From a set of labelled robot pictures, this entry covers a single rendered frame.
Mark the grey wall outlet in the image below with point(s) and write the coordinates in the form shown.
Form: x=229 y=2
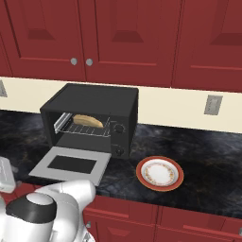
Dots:
x=2 y=89
x=213 y=105

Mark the black toaster oven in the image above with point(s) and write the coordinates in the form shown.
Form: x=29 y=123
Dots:
x=94 y=100

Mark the black toaster oven knob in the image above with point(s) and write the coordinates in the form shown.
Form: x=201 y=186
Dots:
x=118 y=128
x=119 y=151

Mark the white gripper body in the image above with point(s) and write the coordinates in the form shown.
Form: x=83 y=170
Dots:
x=5 y=176

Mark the round silver cupboard knob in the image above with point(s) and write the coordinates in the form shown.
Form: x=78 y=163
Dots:
x=88 y=224
x=73 y=61
x=240 y=232
x=89 y=62

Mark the red base cupboard door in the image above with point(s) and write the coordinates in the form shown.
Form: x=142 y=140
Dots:
x=126 y=231
x=189 y=236

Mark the red drawer front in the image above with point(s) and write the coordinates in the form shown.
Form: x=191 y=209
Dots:
x=25 y=188
x=201 y=222
x=126 y=208

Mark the grey toaster oven door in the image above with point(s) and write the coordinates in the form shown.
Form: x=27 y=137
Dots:
x=41 y=167

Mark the red wall cupboard door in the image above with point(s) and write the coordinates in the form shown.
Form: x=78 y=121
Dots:
x=211 y=47
x=132 y=41
x=47 y=31
x=3 y=60

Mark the tan baguette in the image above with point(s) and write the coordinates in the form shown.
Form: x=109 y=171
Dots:
x=86 y=121

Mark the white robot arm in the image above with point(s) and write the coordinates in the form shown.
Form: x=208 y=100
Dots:
x=63 y=208

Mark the orange rimmed white plate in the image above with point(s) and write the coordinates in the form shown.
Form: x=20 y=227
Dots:
x=159 y=173

